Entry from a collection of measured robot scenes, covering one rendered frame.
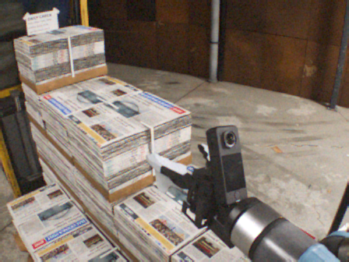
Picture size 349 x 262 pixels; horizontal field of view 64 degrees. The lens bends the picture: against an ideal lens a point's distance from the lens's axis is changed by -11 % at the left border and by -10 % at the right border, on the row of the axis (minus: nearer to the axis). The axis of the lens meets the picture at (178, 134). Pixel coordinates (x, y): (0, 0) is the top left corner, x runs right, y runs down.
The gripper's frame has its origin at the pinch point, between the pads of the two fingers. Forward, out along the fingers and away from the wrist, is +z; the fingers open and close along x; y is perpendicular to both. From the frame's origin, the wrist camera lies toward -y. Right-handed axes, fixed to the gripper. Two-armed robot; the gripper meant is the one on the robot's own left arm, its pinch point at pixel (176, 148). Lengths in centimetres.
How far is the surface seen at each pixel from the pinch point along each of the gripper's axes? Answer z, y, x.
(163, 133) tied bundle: 41, 19, 23
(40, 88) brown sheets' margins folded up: 94, 16, -10
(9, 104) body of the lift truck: 165, 47, -22
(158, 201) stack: 30, 39, 17
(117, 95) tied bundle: 72, 15, 19
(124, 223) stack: 30, 45, 4
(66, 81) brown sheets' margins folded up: 97, 15, 3
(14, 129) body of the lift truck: 161, 63, -21
